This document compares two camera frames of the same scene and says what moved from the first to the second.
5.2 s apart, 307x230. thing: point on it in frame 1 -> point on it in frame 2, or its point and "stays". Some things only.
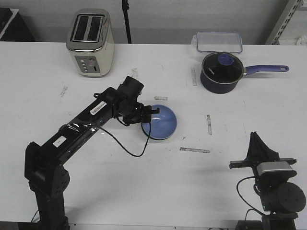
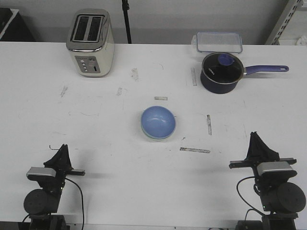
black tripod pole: x=125 y=7 stays
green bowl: x=160 y=141 -> x=158 y=138
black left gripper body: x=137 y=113 -> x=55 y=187
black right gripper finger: x=254 y=151 stays
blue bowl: x=163 y=124 stays
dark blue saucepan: x=221 y=72 stays
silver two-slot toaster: x=90 y=42 stays
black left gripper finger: x=155 y=111 -> x=61 y=160
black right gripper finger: x=259 y=150 stays
